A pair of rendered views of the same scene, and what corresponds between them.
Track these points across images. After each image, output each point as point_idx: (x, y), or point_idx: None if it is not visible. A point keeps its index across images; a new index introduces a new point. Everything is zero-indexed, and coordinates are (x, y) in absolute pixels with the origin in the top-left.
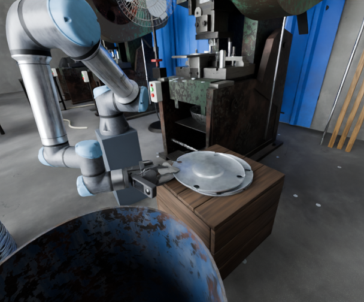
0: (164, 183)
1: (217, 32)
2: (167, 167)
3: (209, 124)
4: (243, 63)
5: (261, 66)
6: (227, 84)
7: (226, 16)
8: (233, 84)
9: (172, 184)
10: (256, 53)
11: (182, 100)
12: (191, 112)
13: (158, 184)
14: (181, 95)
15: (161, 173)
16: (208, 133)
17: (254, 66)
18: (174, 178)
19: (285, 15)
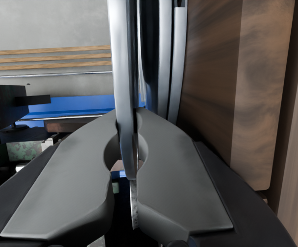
0: (233, 171)
1: None
2: (51, 147)
3: (119, 160)
4: (49, 137)
5: (75, 129)
6: (56, 145)
7: None
8: (63, 139)
9: (211, 97)
10: (59, 138)
11: (102, 242)
12: (135, 222)
13: (266, 231)
14: (93, 246)
15: (90, 193)
16: (140, 161)
17: (70, 134)
18: (190, 134)
19: None
